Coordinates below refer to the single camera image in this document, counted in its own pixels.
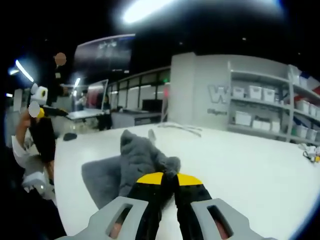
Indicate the grey fluffy towel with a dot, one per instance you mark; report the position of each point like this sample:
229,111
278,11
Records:
140,155

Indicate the person's left hand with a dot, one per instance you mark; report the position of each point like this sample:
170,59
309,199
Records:
22,128

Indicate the black computer mouse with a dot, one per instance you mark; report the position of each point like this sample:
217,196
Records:
69,136

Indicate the background work table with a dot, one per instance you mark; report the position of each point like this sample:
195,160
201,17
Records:
85,113

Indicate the background display panel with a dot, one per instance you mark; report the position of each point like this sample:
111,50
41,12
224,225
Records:
97,95

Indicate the grey counter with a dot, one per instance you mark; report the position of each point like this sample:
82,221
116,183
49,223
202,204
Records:
125,117

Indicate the person's dark clothed torso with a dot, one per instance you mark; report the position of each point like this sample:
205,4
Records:
25,212

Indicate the black desktop monitor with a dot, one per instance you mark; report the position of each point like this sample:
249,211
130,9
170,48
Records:
152,105

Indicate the white yellow gadget pile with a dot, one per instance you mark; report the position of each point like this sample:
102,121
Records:
311,152

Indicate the pink hanging tag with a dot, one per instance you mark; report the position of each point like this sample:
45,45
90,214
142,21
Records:
166,92

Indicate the grey metal shelf unit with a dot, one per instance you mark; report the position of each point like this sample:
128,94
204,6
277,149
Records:
290,117

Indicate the long ceiling light strip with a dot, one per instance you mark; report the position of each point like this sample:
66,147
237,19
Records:
140,12

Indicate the rows of white storage bins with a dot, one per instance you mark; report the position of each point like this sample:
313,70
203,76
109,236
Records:
255,92

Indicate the large wall screen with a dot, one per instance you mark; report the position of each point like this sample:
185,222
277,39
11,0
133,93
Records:
102,55

